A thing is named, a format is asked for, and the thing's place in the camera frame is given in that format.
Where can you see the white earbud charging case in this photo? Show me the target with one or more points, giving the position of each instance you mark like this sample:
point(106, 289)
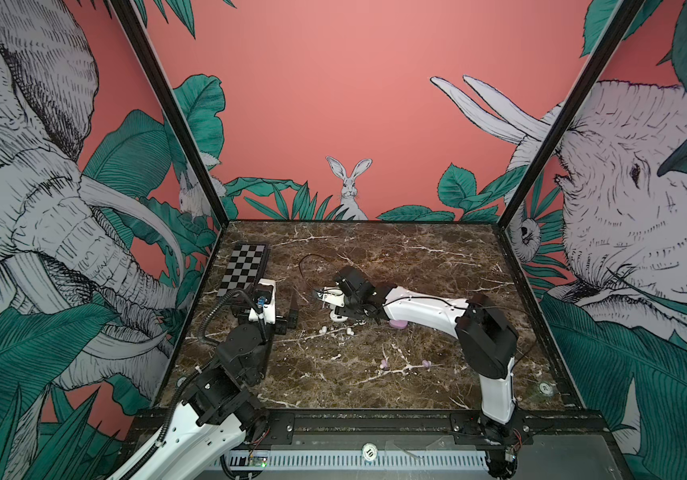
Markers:
point(337, 317)

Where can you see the purple earbud charging case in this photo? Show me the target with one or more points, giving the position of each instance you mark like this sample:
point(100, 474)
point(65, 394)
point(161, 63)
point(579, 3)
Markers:
point(398, 324)

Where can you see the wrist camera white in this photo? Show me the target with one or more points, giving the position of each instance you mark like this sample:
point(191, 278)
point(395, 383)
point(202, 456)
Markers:
point(263, 295)
point(332, 295)

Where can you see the black frame post left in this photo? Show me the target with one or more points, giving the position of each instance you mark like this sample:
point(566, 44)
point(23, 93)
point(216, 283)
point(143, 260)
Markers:
point(130, 20)

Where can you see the black white checkerboard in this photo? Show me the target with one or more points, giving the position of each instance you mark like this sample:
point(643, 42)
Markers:
point(246, 266)

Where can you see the black frame post right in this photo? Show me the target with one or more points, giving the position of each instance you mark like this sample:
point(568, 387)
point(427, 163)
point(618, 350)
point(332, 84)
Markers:
point(612, 36)

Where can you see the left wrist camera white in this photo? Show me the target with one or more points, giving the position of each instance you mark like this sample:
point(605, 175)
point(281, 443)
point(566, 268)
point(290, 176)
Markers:
point(263, 295)

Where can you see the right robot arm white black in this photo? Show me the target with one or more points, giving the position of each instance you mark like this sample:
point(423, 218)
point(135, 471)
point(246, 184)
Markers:
point(487, 339)

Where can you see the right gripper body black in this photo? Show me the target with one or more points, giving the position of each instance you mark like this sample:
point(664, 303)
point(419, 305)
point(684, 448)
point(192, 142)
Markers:
point(350, 308)

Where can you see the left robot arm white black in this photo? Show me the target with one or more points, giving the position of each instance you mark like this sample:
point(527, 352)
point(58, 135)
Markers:
point(213, 410)

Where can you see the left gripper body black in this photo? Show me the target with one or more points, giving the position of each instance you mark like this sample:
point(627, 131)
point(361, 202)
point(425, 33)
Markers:
point(280, 328)

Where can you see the black front rail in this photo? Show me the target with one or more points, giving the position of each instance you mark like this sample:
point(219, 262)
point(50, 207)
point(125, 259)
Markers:
point(466, 427)

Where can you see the black frame post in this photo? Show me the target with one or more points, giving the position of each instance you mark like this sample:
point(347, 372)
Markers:
point(612, 36)
point(130, 20)

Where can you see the white slotted cable duct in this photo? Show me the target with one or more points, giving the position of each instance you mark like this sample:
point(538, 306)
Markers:
point(311, 460)

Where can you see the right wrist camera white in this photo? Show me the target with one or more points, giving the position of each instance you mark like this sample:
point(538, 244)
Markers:
point(332, 295)

